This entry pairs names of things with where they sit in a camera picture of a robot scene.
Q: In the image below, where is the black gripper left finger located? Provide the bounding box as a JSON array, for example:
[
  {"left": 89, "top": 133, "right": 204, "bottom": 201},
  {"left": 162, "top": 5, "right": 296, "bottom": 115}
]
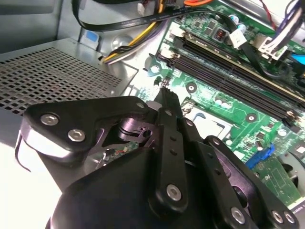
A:
[{"left": 19, "top": 88, "right": 189, "bottom": 217}]

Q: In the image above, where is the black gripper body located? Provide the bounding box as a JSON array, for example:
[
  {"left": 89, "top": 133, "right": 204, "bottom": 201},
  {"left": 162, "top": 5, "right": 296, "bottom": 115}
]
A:
[{"left": 47, "top": 145, "right": 213, "bottom": 229}]

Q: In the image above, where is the metal socket cover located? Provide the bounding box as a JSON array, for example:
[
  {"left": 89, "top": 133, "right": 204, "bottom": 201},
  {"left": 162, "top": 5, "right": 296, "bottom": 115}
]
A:
[{"left": 181, "top": 96, "right": 234, "bottom": 145}]

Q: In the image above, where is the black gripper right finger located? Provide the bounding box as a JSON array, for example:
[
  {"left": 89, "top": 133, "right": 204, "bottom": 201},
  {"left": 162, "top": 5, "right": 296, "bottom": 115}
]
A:
[{"left": 168, "top": 89, "right": 301, "bottom": 229}]

